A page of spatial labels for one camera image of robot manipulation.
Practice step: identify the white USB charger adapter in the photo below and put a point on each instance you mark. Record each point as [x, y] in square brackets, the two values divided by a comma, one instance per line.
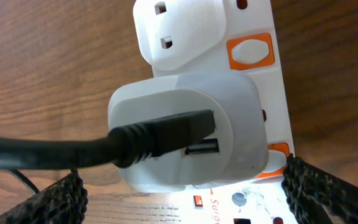
[209, 125]

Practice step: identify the white power strip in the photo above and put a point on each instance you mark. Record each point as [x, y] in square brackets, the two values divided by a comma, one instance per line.
[225, 37]

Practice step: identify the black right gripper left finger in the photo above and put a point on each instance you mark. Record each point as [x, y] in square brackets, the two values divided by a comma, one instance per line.
[64, 202]

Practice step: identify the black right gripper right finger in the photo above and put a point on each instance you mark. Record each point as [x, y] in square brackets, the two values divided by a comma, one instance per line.
[313, 194]

